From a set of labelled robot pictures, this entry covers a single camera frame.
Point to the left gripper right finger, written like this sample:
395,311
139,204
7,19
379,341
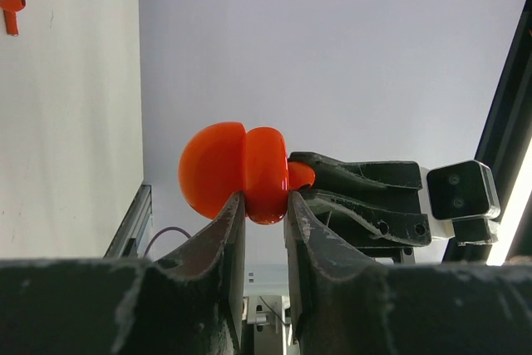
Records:
343,302

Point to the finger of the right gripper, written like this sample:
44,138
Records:
337,175
366,226

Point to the orange charging case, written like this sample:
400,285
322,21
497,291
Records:
225,158

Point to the right aluminium frame post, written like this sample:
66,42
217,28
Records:
134,233

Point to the orange earbud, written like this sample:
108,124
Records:
10,8
300,176

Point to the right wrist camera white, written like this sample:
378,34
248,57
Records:
464,196

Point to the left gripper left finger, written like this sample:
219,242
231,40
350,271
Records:
187,302

